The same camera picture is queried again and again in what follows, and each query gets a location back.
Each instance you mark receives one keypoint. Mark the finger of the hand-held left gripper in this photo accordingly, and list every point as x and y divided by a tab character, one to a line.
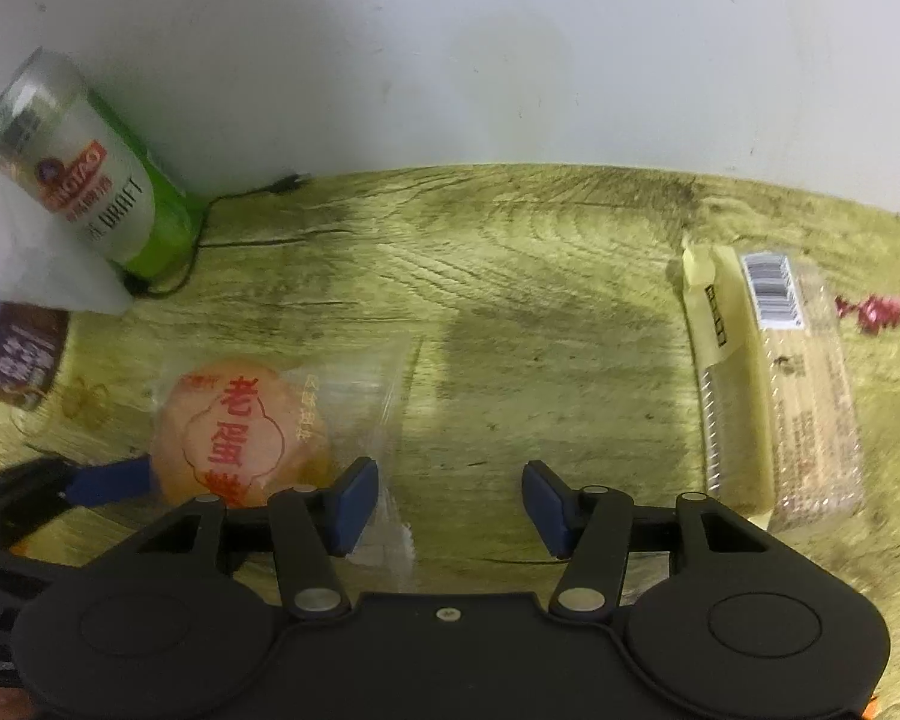
112	480

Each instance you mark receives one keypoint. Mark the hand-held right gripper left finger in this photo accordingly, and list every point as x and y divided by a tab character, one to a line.
356	499

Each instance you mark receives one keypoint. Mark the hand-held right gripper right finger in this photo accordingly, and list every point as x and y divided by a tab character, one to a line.
547	502

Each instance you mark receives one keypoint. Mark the round pastry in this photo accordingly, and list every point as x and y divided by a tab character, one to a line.
240	435

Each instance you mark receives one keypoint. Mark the cream cracker packet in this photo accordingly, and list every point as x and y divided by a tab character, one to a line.
765	390

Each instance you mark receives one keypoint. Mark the wood-pattern desktop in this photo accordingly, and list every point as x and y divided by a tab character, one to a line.
532	300

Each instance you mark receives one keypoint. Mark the purple-rimmed brown can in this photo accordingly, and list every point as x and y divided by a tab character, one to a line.
15	360

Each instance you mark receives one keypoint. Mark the white plastic bag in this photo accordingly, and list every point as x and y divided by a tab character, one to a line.
30	262

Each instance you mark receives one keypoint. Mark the green silver beer can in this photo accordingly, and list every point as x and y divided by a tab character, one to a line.
82	165

